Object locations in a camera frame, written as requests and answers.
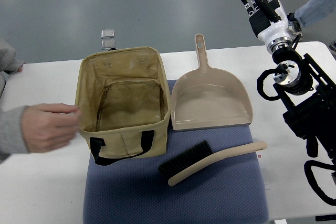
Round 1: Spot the pink dustpan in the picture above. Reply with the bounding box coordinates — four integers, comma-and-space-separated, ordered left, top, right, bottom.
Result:
171, 34, 253, 131

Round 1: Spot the pink hand broom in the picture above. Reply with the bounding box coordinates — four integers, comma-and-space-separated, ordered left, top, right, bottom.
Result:
158, 141, 267, 187

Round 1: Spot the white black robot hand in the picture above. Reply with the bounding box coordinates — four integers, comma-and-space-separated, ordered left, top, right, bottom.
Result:
241, 0, 292, 54

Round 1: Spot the upper metal floor plate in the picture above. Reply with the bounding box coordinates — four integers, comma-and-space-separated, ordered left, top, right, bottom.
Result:
101, 29, 115, 38

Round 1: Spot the yellow fabric bag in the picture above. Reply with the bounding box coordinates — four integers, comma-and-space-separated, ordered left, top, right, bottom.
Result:
75, 47, 171, 166

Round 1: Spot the dark shoe at right edge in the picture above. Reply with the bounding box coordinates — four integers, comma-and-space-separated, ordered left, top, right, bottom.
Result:
329, 40, 336, 56

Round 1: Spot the person's bare hand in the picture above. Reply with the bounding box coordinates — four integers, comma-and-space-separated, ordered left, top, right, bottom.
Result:
21, 103, 81, 153

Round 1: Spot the blue grey cushion mat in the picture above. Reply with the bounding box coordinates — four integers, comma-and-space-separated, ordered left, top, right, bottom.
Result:
82, 79, 269, 224

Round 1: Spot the grey sleeve at left edge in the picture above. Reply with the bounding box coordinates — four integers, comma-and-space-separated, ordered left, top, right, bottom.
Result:
0, 38, 25, 99

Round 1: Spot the black table bracket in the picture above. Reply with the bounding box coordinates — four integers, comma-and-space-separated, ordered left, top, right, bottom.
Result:
315, 214, 336, 222

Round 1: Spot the blue jeans leg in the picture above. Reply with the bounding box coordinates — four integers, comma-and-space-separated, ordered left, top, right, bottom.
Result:
287, 0, 335, 27

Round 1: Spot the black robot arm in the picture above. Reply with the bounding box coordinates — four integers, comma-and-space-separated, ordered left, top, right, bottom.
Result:
257, 42, 335, 206

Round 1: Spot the grey sweater forearm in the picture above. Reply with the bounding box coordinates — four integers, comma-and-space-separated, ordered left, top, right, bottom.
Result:
1, 106, 29, 163

